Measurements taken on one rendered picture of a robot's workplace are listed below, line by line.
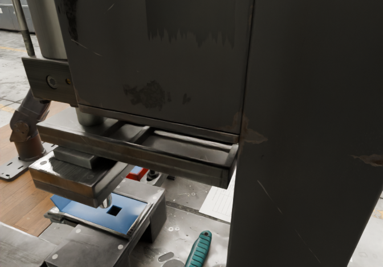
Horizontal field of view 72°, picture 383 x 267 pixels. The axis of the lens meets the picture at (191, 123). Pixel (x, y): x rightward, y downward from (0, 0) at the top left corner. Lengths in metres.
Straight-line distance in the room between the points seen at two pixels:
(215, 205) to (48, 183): 0.37
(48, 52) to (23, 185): 0.51
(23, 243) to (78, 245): 0.16
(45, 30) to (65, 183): 0.17
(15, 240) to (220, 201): 0.41
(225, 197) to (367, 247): 1.39
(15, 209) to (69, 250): 0.27
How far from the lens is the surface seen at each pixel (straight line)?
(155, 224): 0.55
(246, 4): 0.19
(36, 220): 0.68
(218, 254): 0.55
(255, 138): 0.22
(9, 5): 8.54
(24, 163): 0.85
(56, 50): 0.32
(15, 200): 0.75
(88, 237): 0.49
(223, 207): 0.62
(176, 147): 0.33
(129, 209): 0.51
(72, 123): 0.38
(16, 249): 0.62
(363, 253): 1.91
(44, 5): 0.31
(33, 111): 0.76
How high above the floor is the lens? 1.35
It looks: 29 degrees down
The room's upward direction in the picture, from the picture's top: straight up
